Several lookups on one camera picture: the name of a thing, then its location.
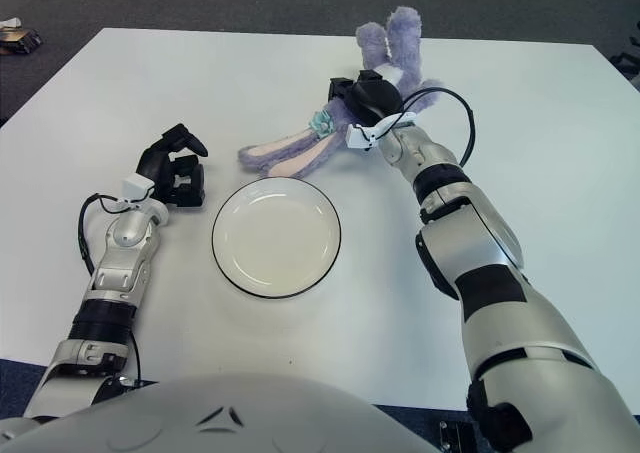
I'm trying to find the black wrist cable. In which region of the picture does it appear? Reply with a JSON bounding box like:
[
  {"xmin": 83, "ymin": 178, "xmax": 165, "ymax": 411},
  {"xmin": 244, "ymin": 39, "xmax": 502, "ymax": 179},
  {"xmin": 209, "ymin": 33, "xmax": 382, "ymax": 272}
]
[
  {"xmin": 399, "ymin": 86, "xmax": 476, "ymax": 167},
  {"xmin": 77, "ymin": 192, "xmax": 126, "ymax": 277}
]

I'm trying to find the black bracket device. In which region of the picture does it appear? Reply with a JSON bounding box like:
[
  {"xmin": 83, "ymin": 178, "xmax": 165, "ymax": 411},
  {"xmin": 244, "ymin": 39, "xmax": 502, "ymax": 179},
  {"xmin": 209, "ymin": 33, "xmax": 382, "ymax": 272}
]
[{"xmin": 438, "ymin": 420, "xmax": 476, "ymax": 449}]

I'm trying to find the white plate with black rim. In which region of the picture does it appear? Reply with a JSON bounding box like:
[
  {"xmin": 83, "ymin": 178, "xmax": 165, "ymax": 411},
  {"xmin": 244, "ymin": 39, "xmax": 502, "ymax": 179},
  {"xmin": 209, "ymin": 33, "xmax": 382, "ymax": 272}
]
[{"xmin": 211, "ymin": 176, "xmax": 344, "ymax": 300}]

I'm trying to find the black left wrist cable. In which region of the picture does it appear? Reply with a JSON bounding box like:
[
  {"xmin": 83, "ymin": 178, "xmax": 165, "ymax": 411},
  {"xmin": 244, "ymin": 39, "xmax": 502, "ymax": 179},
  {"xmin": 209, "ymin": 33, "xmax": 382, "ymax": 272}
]
[{"xmin": 77, "ymin": 192, "xmax": 126, "ymax": 277}]

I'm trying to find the purple plush bunny doll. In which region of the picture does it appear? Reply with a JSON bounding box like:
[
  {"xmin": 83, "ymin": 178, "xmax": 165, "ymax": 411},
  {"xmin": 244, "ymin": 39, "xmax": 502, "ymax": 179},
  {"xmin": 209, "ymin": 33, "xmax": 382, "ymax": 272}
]
[{"xmin": 237, "ymin": 5, "xmax": 441, "ymax": 180}]

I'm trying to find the black office chair base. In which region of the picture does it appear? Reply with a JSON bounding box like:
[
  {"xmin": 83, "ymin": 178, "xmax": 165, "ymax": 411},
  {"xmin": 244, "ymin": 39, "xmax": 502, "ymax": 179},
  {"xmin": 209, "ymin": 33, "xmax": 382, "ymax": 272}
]
[{"xmin": 609, "ymin": 20, "xmax": 640, "ymax": 82}]

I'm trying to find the brown black box on floor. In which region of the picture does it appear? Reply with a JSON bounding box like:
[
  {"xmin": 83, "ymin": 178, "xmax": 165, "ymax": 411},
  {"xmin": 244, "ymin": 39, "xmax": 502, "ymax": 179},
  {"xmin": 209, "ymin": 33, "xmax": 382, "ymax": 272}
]
[{"xmin": 0, "ymin": 27, "xmax": 42, "ymax": 55}]

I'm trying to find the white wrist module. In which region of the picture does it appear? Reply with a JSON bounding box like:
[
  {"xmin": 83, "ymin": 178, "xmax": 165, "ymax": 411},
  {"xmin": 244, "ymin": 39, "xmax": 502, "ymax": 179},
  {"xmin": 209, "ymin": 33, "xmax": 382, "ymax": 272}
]
[
  {"xmin": 344, "ymin": 115, "xmax": 419, "ymax": 149},
  {"xmin": 122, "ymin": 172, "xmax": 156, "ymax": 200}
]

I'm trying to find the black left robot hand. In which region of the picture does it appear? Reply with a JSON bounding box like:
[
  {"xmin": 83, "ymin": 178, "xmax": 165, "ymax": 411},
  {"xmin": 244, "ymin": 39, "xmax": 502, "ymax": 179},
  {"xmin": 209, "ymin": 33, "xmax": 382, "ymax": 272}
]
[{"xmin": 135, "ymin": 122, "xmax": 209, "ymax": 209}]

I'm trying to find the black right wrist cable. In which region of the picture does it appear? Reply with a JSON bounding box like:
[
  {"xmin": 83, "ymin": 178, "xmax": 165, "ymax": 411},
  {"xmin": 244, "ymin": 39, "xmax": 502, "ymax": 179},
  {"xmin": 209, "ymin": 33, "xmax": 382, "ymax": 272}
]
[{"xmin": 399, "ymin": 86, "xmax": 476, "ymax": 167}]

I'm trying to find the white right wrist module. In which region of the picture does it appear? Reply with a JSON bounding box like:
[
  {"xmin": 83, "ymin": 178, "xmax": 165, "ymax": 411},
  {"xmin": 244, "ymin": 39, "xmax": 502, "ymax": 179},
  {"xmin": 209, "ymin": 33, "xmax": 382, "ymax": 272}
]
[{"xmin": 344, "ymin": 115, "xmax": 419, "ymax": 149}]

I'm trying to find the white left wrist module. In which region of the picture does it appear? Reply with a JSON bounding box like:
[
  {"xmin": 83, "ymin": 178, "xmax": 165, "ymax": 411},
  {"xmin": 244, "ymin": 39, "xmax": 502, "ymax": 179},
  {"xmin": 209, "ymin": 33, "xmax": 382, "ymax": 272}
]
[{"xmin": 122, "ymin": 172, "xmax": 156, "ymax": 200}]

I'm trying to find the grey robot torso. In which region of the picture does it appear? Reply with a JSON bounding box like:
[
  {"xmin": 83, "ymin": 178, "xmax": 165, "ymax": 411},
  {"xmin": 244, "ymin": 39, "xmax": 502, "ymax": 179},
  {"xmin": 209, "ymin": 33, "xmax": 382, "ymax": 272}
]
[{"xmin": 0, "ymin": 372, "xmax": 441, "ymax": 453}]

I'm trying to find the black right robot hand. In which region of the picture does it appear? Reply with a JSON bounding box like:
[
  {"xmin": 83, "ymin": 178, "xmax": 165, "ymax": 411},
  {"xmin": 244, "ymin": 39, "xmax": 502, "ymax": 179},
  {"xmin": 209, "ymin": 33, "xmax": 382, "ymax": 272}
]
[{"xmin": 327, "ymin": 70, "xmax": 404, "ymax": 127}]

